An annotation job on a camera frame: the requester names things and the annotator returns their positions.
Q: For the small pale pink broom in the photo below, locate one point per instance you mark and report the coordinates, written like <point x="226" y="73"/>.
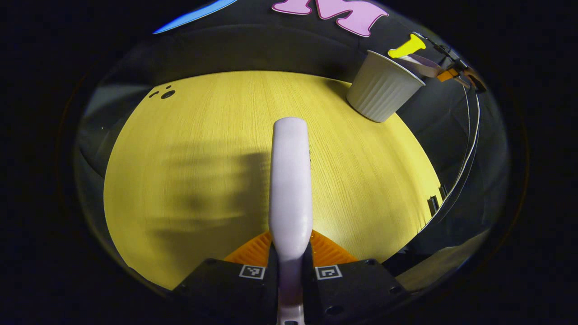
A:
<point x="291" y="180"/>

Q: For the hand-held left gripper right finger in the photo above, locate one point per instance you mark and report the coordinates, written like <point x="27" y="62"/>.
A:
<point x="352" y="289"/>

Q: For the pale pink dustpan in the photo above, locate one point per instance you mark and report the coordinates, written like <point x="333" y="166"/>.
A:
<point x="424" y="65"/>

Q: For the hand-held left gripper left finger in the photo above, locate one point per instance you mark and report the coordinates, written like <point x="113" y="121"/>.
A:
<point x="235" y="293"/>

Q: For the white ribbed garbage bin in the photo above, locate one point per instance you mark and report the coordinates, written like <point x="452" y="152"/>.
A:
<point x="381" y="90"/>

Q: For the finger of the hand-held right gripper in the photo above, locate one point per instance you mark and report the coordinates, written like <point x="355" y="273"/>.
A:
<point x="447" y="75"/>

